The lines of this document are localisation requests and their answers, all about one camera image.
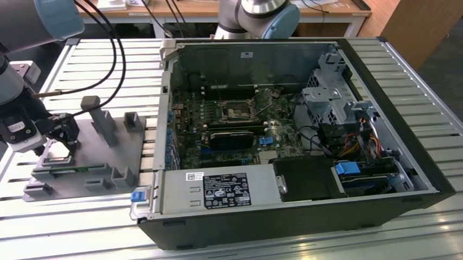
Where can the white paper box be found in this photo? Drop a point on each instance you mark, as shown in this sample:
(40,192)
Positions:
(119,5)

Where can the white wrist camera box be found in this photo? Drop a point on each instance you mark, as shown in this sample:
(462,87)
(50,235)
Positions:
(28,142)
(34,74)

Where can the brown wooden cabinet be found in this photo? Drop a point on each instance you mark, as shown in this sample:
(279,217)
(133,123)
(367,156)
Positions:
(415,27)

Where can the grey plastic parts rack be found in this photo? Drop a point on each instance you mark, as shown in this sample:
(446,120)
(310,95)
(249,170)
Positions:
(94,157)

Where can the black open PC case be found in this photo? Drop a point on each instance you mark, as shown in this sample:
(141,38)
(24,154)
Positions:
(253,230)

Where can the blue motherboard connector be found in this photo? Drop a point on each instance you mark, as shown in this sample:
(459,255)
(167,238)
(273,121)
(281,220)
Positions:
(266,141)

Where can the blue case latch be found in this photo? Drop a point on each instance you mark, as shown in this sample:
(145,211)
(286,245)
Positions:
(138,197)

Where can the silver metal disk bay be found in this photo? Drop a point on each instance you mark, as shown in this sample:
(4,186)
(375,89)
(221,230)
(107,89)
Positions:
(318,103)

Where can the wooden desk white frame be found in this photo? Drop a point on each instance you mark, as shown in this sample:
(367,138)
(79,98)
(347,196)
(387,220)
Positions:
(343,13)

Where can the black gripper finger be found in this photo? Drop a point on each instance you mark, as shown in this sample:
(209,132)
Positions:
(72,146)
(39,151)

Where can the silver power supply unit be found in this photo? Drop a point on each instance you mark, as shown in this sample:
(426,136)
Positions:
(181,195)

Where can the green motherboard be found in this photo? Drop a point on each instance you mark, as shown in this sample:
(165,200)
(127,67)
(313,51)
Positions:
(286,135)

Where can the small silver heatsink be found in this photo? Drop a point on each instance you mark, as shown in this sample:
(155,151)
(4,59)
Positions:
(270,157)

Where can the silver square CPU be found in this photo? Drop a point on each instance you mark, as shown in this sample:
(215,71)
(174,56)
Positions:
(54,151)

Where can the thin metal locking lever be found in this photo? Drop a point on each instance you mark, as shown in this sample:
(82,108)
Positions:
(266,107)

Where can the green RAM stick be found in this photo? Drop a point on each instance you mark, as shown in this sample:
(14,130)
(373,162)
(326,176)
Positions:
(83,169)

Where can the CPU socket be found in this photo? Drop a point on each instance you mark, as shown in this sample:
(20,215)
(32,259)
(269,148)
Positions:
(237,112)

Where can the blue disk carrier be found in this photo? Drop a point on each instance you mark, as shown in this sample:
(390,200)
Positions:
(347,169)

